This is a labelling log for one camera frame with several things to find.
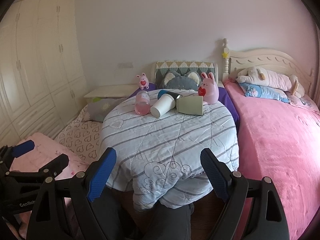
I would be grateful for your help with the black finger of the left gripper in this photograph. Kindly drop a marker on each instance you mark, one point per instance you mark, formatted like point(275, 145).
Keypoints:
point(54, 167)

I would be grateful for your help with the pink white plush dog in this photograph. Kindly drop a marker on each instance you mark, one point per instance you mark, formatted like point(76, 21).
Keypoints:
point(263, 77)

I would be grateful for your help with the white paper cup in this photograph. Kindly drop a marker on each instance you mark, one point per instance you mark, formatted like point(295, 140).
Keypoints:
point(162, 106)

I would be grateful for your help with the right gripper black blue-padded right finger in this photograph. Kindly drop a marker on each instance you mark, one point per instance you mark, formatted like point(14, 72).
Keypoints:
point(266, 218)

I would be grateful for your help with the sage green cup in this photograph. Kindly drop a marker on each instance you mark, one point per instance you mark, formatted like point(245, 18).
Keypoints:
point(190, 105)

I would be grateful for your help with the black steel thermos bottle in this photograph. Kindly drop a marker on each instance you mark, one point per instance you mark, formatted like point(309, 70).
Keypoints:
point(174, 95)

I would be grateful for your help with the large pink bunny toy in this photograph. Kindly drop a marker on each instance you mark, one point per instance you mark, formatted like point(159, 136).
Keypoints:
point(208, 88)

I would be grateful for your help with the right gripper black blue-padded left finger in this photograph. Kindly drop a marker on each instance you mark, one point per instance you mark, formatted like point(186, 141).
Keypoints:
point(49, 219)

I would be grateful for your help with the pink fleece blanket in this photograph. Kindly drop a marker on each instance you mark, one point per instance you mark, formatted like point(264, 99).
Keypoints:
point(280, 141)

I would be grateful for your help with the small pink bunny toy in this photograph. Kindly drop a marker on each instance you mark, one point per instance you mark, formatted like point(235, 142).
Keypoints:
point(143, 81)

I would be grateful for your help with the blue cartoon pillow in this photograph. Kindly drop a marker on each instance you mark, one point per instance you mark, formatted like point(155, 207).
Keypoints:
point(264, 92)

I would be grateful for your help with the striped light blue quilt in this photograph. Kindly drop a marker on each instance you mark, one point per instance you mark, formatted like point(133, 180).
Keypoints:
point(158, 159)

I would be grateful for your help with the diamond pattern headboard cushion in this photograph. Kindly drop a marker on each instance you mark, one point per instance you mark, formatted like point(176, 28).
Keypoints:
point(182, 67)

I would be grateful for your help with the cream wardrobe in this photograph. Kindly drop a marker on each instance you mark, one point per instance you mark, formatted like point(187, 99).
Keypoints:
point(42, 78)

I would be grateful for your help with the pink folded quilt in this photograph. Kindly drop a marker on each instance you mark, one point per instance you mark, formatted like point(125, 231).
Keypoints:
point(46, 150)

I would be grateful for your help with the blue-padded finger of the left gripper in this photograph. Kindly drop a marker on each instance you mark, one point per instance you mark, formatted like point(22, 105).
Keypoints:
point(23, 148)

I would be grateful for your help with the cream bedside table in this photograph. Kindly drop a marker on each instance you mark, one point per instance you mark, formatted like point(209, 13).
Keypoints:
point(112, 91)

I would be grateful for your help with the cream wooden headboard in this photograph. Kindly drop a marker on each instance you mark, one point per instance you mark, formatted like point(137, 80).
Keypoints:
point(278, 61)

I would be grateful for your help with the grey cat cushion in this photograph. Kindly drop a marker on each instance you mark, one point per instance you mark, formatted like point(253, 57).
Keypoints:
point(174, 80)

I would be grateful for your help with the glass jar with pink contents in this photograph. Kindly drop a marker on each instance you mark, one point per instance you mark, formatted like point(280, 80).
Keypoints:
point(142, 103)

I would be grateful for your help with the purple sheet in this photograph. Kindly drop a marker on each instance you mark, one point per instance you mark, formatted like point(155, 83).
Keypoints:
point(224, 98)

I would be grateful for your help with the grey flower pillow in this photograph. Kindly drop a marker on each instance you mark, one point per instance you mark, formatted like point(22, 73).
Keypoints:
point(100, 107)

